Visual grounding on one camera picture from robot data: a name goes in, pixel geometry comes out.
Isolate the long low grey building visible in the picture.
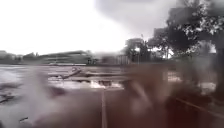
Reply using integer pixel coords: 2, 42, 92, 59
39, 49, 95, 66

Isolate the group of dark trees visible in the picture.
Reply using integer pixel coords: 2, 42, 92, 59
123, 0, 224, 64

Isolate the distant line of trees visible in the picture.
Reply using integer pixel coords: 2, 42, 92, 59
0, 49, 41, 65

